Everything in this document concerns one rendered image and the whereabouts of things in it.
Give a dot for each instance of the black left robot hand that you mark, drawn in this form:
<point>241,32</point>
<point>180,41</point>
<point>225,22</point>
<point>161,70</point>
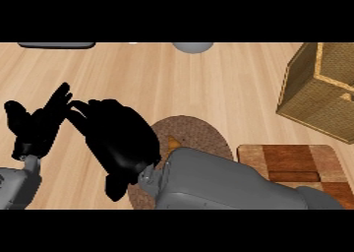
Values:
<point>37,131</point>

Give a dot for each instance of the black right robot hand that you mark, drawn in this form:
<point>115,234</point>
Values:
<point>120,138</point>

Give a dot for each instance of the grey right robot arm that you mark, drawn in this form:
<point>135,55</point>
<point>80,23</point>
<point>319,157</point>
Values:
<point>223,183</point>

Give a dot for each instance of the golden brown croissant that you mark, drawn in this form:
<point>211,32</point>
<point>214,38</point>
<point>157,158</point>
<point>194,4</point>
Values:
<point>173,143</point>

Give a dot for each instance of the round brown woven placemat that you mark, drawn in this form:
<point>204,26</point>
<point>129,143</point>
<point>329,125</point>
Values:
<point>197,134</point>

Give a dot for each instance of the square wicker basket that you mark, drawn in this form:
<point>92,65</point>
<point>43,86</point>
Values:
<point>325,95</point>

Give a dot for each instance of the dark grey flat tray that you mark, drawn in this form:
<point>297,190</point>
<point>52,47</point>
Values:
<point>56,45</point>

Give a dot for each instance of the grey round bowl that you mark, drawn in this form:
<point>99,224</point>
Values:
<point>194,47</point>

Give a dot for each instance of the brown checkered cutting board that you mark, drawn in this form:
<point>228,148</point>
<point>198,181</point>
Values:
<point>301,164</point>

